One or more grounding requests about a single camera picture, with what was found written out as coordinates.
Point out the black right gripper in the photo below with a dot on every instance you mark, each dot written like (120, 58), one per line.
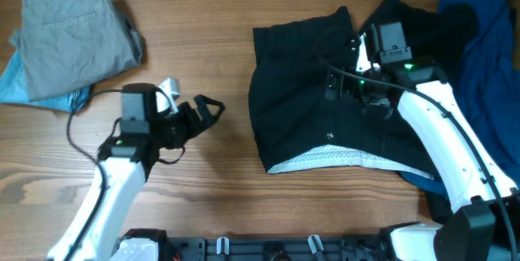
(339, 83)

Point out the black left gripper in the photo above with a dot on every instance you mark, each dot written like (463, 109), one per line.
(188, 119)

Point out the black shorts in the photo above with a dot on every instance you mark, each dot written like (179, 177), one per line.
(306, 116)

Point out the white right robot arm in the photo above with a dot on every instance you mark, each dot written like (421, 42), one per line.
(484, 201)

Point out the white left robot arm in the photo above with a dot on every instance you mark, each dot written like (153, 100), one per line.
(122, 167)

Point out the black garment under shirt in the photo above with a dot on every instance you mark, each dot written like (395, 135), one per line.
(442, 36)

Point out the blue shirt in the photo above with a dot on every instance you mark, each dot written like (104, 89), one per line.
(488, 88)

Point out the folded grey shorts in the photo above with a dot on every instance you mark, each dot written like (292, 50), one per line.
(65, 45)

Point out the folded light blue jeans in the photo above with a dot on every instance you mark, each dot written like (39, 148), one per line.
(13, 90)

